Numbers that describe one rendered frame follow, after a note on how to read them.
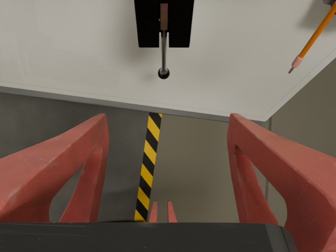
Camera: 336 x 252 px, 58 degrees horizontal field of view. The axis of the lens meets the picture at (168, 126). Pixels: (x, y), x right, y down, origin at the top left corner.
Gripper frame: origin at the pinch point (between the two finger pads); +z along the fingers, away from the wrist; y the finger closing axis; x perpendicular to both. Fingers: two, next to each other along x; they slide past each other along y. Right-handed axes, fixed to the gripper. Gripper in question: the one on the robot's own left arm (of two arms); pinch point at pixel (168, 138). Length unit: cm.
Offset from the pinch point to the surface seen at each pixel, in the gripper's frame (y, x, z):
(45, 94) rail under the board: 18.7, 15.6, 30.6
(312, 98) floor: -74, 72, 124
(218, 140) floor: -24, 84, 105
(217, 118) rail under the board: -8.7, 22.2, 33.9
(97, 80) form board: 10.1, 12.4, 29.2
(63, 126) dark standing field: 45, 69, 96
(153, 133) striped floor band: 7, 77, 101
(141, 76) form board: 3.8, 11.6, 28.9
